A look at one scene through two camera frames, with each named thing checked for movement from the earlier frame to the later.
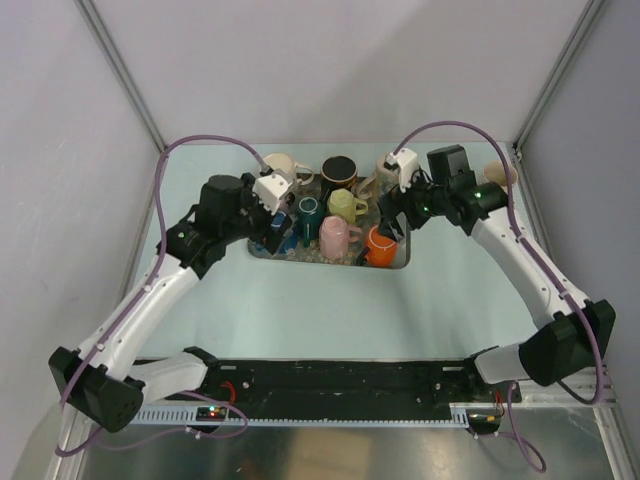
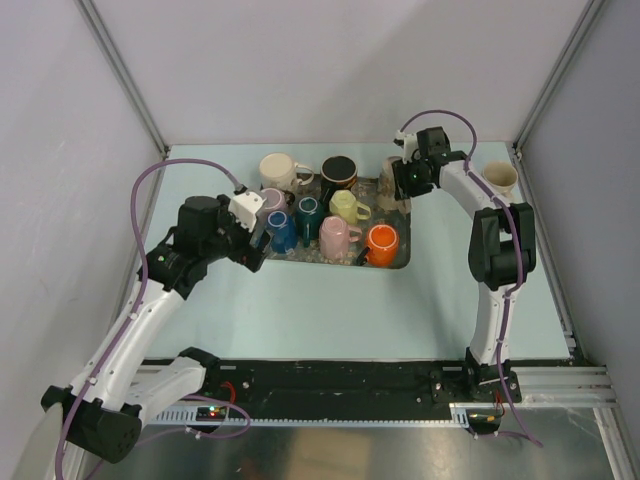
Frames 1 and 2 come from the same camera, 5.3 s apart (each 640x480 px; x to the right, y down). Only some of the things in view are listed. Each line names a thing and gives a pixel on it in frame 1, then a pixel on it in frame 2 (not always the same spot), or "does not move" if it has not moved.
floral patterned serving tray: x=334 y=218 does not move
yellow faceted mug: x=342 y=203 does not move
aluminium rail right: x=582 y=383 does not move
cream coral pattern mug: x=494 y=172 does not move
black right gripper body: x=421 y=201 to x=411 y=177
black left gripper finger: x=273 y=235 to x=254 y=256
